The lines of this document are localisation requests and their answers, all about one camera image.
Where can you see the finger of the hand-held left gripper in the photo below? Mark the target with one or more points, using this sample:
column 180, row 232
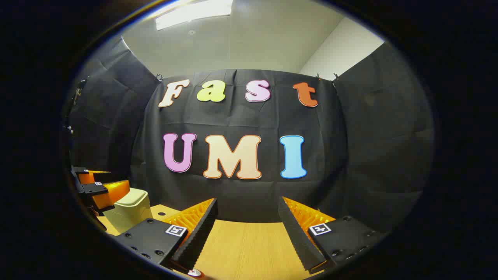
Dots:
column 111, row 192
column 86, row 177

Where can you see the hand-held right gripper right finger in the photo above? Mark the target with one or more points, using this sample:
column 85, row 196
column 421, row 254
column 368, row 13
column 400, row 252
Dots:
column 342, row 237

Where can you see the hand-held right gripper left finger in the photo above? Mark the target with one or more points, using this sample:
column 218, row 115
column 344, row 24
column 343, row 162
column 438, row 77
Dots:
column 155, row 237

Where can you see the pale green garbage bin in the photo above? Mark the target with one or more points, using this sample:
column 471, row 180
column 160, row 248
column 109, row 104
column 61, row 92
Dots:
column 130, row 210

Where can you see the wooden desktop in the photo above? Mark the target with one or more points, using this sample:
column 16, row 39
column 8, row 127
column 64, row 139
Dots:
column 249, row 249

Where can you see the black backdrop cloth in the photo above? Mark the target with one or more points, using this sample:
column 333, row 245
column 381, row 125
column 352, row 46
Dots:
column 241, row 120

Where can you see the ceiling light panel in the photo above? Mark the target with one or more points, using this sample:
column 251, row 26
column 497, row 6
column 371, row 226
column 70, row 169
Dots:
column 194, row 11

